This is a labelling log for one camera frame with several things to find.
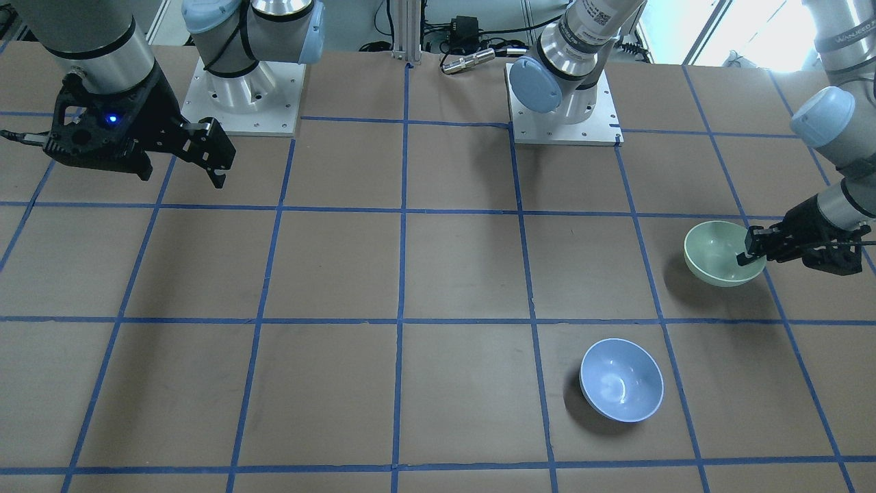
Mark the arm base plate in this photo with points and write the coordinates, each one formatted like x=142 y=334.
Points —
x=586 y=118
x=265 y=102

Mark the black power brick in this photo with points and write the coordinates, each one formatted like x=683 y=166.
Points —
x=463 y=35

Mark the blue bowl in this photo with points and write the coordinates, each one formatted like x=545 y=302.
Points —
x=621 y=381

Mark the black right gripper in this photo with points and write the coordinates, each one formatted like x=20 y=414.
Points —
x=156 y=103

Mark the silver metal cylinder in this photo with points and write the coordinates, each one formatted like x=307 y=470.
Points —
x=468 y=61

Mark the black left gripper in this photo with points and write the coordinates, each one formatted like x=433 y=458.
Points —
x=809 y=219

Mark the aluminium frame post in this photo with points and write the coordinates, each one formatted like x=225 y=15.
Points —
x=406 y=19

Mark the green bowl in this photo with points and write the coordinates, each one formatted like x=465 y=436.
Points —
x=710 y=250

